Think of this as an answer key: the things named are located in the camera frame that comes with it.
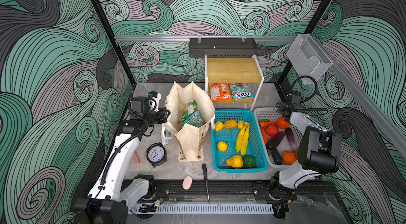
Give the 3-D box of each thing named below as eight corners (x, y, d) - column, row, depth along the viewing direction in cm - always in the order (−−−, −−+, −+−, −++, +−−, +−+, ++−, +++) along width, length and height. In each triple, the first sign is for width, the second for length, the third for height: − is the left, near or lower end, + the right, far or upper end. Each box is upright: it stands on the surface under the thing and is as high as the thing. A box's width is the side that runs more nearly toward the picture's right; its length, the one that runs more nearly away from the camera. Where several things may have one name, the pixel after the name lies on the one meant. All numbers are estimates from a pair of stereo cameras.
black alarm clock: (150, 169, 82) (149, 167, 79) (145, 149, 89) (144, 147, 86) (169, 160, 85) (168, 158, 82) (162, 141, 92) (161, 139, 89)
